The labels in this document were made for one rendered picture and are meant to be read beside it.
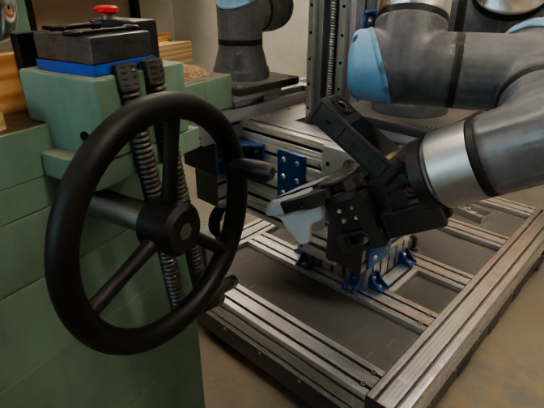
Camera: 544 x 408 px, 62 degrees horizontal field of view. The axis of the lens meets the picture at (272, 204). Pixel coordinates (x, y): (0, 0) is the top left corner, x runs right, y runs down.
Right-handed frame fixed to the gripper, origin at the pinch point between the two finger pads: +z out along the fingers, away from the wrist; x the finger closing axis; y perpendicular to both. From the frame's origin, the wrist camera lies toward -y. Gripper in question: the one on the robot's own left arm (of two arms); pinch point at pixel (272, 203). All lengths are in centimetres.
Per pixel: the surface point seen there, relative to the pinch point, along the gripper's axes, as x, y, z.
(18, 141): -15.8, -19.3, 16.5
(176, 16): 303, -139, 252
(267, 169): -1.2, -4.3, -2.6
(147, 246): -15.1, -2.9, 5.2
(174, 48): 27.7, -30.6, 27.8
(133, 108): -14.7, -15.3, -2.3
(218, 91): 21.1, -18.1, 17.2
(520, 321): 105, 88, 9
